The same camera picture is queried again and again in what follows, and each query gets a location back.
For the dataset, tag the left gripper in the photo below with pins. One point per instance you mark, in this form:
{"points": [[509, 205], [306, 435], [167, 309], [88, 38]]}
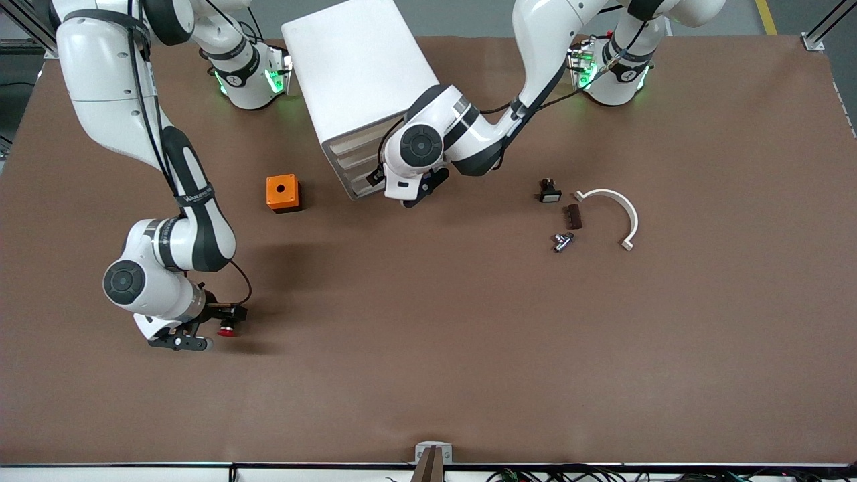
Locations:
{"points": [[375, 177]]}

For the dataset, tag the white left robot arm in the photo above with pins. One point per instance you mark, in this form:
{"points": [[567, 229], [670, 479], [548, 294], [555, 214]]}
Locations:
{"points": [[549, 40]]}

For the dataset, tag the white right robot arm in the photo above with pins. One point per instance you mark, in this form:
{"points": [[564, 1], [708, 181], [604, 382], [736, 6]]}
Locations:
{"points": [[107, 73]]}

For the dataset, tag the white table edge rail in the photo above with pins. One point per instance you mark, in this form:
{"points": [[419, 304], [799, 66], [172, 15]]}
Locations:
{"points": [[134, 472]]}

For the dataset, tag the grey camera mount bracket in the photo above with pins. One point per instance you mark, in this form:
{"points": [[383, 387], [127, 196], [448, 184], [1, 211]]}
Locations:
{"points": [[433, 454]]}

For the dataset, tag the white curved plastic bracket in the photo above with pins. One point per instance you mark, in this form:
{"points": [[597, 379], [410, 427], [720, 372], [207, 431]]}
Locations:
{"points": [[606, 193]]}

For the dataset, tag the black white push button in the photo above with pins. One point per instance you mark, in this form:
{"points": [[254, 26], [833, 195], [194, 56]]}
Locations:
{"points": [[550, 192]]}

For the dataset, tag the red push button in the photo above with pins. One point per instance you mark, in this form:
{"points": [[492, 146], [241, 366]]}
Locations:
{"points": [[227, 330]]}

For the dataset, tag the white drawer cabinet housing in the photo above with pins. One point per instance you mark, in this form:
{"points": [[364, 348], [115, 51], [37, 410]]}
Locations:
{"points": [[361, 67]]}

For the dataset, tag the aluminium frame profile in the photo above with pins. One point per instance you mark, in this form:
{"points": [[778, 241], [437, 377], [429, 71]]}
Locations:
{"points": [[50, 45], [813, 42]]}

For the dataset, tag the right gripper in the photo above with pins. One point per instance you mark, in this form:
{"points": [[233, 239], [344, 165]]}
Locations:
{"points": [[215, 312]]}

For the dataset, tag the orange box with hole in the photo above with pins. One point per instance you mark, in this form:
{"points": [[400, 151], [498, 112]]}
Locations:
{"points": [[282, 192]]}

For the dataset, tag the white cabinet drawer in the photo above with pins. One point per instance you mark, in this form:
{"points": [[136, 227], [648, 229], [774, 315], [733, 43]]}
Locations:
{"points": [[361, 153], [358, 185], [361, 138], [361, 168]]}

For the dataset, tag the brown terminal block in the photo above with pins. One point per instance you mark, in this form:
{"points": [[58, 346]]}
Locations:
{"points": [[574, 216]]}

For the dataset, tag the silver metal fitting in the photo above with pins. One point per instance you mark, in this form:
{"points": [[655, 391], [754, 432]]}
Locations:
{"points": [[562, 242]]}

